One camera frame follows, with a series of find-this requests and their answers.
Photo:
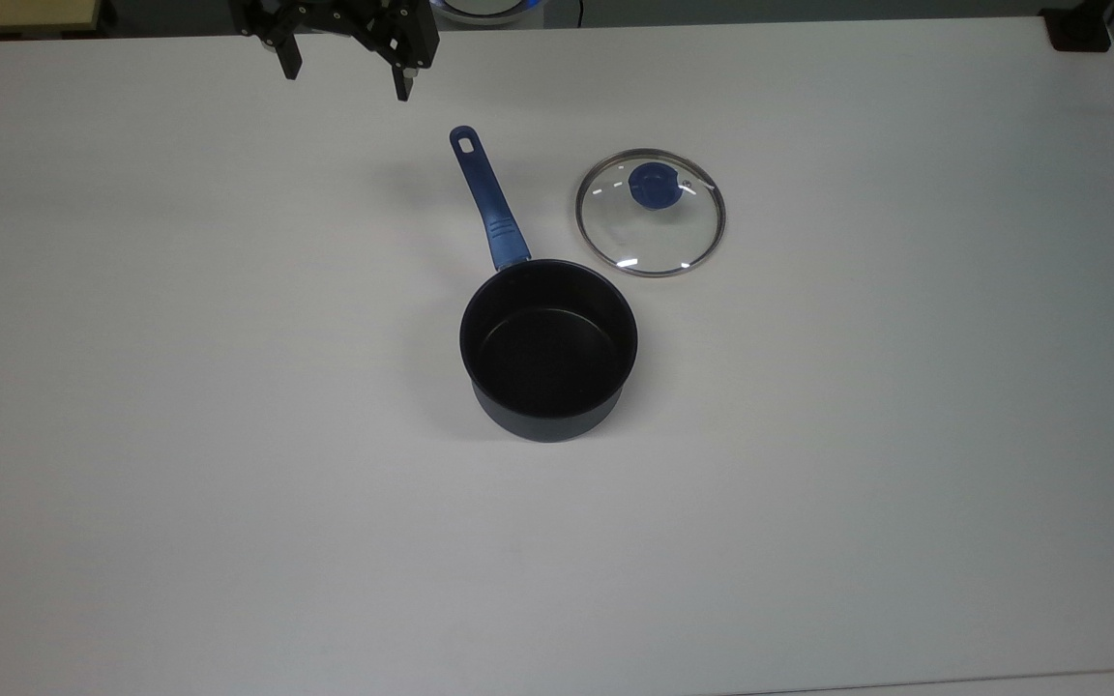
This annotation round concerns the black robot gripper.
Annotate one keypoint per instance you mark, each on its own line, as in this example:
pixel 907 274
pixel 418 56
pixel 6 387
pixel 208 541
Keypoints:
pixel 335 17

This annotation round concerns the glass lid with blue knob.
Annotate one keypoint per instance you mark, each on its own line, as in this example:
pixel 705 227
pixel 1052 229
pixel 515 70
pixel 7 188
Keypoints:
pixel 654 242

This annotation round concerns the white round device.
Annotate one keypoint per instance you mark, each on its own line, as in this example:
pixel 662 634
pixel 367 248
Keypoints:
pixel 484 10

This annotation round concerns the beige wooden board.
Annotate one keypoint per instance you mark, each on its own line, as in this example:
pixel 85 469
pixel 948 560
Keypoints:
pixel 15 14

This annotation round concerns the black table clamp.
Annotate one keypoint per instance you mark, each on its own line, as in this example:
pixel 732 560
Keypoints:
pixel 1077 29

